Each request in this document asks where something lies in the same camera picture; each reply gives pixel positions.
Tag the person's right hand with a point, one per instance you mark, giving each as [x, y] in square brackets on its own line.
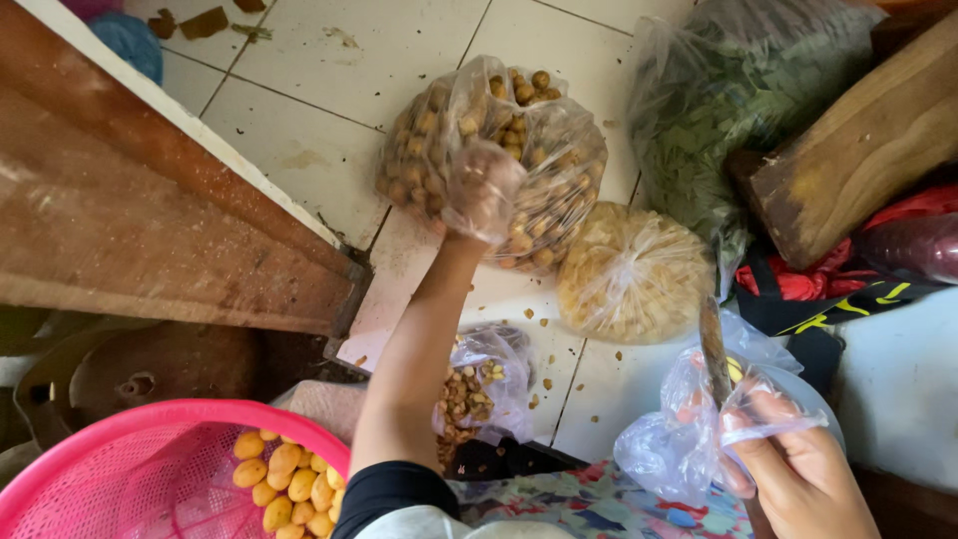
[804, 479]

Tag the person's left hand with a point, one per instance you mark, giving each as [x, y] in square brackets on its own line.
[485, 196]

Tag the person's left fingers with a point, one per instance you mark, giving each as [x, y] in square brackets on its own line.
[479, 168]

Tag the person's right fingers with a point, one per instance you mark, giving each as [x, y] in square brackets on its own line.
[756, 434]

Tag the clear bag of brown fruits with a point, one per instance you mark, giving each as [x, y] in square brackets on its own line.
[554, 157]

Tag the knife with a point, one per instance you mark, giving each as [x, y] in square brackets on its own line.
[715, 352]

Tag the black bag with yellow print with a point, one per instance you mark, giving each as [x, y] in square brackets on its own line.
[793, 311]

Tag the pale blue tub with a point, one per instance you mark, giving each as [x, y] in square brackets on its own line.
[902, 389]

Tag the red plastic bag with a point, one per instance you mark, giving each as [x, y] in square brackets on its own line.
[804, 281]

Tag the person's floral garment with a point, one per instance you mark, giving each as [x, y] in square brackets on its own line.
[599, 505]

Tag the clear bag of yellow pieces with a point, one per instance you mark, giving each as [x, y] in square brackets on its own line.
[632, 273]

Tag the small bag of fruit peels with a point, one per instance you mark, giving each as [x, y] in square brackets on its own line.
[483, 389]

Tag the black flat object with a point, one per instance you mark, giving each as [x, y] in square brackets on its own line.
[516, 458]

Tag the clear bag of green leaves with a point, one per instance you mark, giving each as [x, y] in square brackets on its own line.
[718, 112]

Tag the beige cloth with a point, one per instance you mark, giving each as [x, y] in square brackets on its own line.
[325, 408]

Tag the wooden block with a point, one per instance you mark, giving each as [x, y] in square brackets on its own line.
[861, 150]

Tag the brown scrap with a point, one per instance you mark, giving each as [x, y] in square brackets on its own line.
[203, 22]
[162, 25]

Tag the person's black sleeve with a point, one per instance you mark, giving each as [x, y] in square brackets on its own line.
[393, 498]

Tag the brown wooden bench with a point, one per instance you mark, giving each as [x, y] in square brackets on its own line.
[135, 187]

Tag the heap of peeled yellow fruits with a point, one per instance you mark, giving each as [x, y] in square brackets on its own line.
[292, 483]

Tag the blue plastic bag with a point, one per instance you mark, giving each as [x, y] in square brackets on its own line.
[131, 41]

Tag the rusty round metal pan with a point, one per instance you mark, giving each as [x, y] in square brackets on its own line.
[157, 367]

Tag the pink plastic basket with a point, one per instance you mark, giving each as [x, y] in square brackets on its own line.
[135, 471]

